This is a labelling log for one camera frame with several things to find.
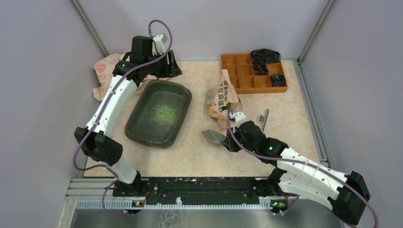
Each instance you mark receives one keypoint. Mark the grey bag sealing clip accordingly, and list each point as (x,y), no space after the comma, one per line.
(262,120)

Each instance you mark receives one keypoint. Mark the pink cat litter bag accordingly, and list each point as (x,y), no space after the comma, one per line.
(219,97)

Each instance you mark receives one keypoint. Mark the green litter granules pile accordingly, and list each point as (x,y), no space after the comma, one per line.
(163,114)

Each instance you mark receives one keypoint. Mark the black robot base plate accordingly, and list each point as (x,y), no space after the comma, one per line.
(194,191)

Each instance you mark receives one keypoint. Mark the dark grey litter box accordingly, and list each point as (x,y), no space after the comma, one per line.
(141,129)

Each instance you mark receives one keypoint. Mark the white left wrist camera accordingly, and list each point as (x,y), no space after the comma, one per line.
(159,44)

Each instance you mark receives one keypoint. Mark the orange wooden compartment organizer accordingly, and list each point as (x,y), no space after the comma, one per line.
(242,76)

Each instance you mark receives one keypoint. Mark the aluminium front frame rail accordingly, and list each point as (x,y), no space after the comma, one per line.
(97,189)

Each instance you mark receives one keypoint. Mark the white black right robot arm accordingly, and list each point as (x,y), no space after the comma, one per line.
(345,195)

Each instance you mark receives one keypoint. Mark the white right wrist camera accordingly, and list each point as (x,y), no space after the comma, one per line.
(238,118)

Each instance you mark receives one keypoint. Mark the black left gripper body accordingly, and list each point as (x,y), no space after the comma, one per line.
(157,67)

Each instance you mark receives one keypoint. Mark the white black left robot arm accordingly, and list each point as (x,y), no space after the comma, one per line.
(149,56)

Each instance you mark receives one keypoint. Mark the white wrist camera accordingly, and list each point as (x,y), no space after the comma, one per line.
(159,44)
(238,118)

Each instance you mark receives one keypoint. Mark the grey metal litter scoop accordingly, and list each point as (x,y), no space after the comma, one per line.
(213,137)

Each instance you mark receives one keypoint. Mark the pink floral cloth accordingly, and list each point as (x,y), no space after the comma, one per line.
(104,71)

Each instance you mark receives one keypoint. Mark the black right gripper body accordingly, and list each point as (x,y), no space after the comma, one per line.
(236,136)

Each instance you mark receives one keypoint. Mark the orange black rolled tie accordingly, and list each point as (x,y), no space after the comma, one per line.
(260,69)

